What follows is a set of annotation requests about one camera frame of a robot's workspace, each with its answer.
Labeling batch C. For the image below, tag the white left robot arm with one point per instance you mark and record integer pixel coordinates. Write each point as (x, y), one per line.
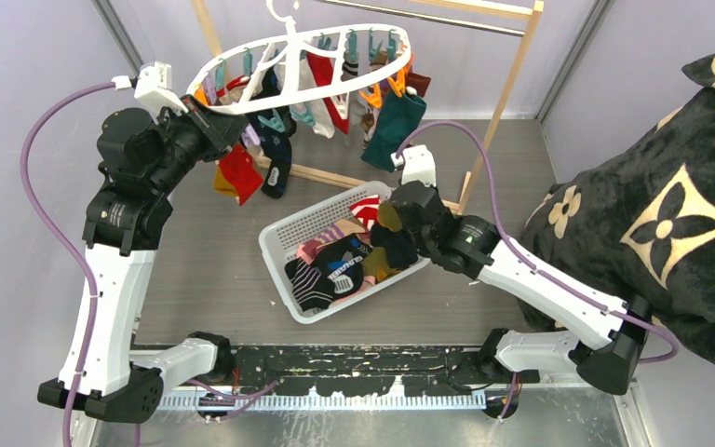
(144, 157)

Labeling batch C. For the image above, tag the black lettered sock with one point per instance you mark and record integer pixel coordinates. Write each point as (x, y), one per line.
(341, 264)

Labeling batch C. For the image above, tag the navy blue patterned sock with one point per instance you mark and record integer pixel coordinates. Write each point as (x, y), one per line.
(274, 128)

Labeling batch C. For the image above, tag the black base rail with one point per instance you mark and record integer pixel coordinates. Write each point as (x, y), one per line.
(360, 377)

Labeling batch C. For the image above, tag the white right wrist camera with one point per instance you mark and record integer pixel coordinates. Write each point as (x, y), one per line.
(416, 164)

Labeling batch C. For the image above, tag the white plastic basket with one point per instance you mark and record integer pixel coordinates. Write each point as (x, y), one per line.
(279, 242)

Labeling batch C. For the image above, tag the red penguin sock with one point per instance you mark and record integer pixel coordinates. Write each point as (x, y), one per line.
(239, 168)

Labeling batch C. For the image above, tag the black white striped sock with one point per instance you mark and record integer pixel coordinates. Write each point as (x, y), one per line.
(309, 287)

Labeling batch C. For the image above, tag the red white striped sock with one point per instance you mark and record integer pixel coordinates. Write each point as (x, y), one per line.
(365, 211)

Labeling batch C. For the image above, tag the cream purple striped sock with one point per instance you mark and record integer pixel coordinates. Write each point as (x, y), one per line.
(334, 232)

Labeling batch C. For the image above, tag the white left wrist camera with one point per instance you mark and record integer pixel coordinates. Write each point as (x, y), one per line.
(152, 89)

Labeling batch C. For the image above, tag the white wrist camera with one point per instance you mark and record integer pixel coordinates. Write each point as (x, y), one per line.
(152, 89)
(416, 164)

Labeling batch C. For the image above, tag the mustard yellow brown-cuffed sock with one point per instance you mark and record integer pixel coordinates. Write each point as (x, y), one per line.
(222, 186)

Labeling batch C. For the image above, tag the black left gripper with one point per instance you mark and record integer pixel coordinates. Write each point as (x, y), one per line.
(220, 130)

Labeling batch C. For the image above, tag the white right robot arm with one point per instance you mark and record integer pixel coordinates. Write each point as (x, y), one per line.
(602, 336)

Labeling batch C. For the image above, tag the wooden drying rack frame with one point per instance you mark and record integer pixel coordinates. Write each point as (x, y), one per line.
(530, 15)

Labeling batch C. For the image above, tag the olive green sock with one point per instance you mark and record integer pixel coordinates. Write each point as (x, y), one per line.
(377, 264)

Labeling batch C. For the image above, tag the dark green sock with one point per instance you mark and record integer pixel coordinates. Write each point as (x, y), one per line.
(398, 118)

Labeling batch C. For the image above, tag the black floral plush blanket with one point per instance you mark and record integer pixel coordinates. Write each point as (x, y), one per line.
(642, 224)

